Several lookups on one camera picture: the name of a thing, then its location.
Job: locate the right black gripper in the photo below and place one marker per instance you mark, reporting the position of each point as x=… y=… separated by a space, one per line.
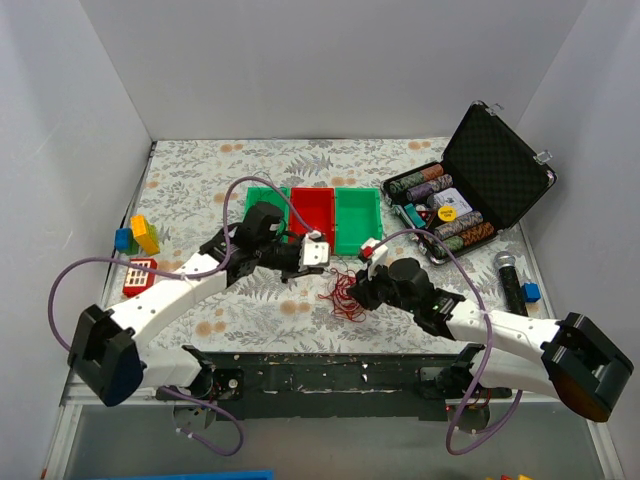
x=370 y=291

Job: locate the black poker chip case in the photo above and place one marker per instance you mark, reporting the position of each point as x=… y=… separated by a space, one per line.
x=491 y=166

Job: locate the black microphone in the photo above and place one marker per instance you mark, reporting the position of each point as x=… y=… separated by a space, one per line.
x=505 y=264

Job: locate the red plastic bin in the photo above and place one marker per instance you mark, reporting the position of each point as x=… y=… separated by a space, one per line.
x=316 y=206

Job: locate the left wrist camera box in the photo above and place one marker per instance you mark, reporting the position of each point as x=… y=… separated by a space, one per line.
x=315 y=250

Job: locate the green plastic bin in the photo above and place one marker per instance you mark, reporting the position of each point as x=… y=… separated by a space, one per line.
x=358 y=218
x=268 y=195

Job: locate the small blue toy brick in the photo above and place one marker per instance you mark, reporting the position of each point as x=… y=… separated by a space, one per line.
x=531 y=292

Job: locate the black table front frame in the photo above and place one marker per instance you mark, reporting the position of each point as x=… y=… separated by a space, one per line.
x=326 y=385

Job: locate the blue plastic bin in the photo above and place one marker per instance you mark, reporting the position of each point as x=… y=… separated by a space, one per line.
x=262 y=474

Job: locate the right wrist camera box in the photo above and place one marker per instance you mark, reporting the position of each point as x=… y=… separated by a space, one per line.
x=373 y=253

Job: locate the left green plastic bin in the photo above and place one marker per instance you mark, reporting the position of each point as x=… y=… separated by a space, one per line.
x=268 y=195

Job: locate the white card deck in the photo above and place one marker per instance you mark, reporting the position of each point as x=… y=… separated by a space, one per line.
x=453 y=198

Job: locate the floral table mat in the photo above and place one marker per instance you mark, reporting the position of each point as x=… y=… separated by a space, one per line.
x=191 y=186

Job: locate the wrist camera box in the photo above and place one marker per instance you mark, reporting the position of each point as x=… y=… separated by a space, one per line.
x=315 y=250
x=373 y=253

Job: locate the right green plastic bin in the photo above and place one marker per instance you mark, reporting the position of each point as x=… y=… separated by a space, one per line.
x=358 y=218

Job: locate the red window toy brick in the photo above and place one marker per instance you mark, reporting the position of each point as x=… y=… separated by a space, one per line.
x=136 y=280

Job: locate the yellow dealer button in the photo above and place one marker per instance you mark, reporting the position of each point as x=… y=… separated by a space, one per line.
x=447 y=213

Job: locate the yellow red toy pieces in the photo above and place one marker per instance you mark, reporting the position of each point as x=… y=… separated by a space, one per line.
x=509 y=477

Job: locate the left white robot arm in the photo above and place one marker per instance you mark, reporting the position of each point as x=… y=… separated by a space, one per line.
x=111 y=349

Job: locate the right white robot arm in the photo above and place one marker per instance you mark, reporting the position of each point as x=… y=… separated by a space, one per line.
x=571 y=360

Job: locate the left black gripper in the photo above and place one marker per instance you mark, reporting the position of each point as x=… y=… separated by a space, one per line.
x=293 y=256

